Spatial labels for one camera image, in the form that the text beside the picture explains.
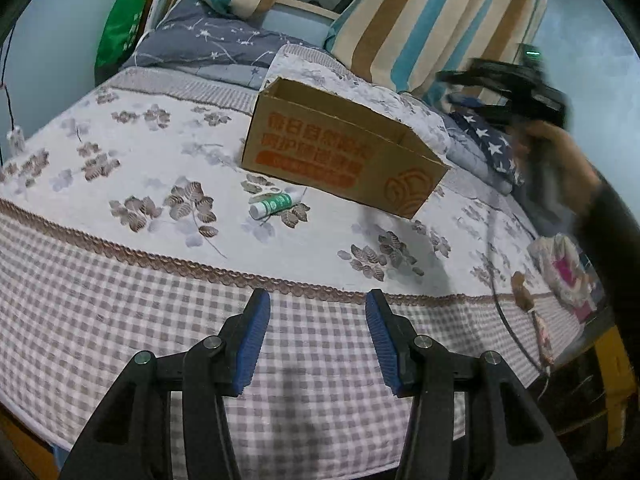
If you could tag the small brown plush toy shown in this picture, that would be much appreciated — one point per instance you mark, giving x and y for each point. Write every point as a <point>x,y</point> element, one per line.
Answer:
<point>523,292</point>

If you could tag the navy star-print pillow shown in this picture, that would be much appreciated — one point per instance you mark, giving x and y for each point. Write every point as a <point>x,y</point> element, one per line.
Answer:
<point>487,145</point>

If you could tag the brown cardboard box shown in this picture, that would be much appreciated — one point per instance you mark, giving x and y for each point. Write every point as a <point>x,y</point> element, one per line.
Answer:
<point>310,155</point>

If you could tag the pink white plush toy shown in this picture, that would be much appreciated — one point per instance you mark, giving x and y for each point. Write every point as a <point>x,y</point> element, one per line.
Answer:
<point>562,265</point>

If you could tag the green shopping bag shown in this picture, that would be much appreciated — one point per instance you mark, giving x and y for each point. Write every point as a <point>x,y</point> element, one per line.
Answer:
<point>117,25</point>

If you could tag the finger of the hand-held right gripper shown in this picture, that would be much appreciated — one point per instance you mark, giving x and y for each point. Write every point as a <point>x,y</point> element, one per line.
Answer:
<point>490,74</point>
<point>490,112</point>

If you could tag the person's right forearm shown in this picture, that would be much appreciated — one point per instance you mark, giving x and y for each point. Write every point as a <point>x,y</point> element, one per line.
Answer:
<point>565,160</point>

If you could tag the yellow furniture frame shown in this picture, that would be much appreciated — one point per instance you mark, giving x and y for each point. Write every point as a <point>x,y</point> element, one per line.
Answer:
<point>617,375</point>

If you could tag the large striped pillow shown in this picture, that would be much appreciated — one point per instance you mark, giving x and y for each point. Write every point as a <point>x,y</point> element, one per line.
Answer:
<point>425,10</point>

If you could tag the white green toothpaste tube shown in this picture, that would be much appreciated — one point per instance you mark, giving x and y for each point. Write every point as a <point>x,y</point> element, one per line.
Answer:
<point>275,205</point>

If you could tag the grey star-print pillow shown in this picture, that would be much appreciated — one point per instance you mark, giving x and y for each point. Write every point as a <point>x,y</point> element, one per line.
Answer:
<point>215,40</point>

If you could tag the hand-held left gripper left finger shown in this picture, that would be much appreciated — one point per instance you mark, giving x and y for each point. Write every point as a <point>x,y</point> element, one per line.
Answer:
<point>252,345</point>

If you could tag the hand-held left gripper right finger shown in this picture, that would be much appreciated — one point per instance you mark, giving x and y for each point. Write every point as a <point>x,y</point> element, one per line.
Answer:
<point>382,340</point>

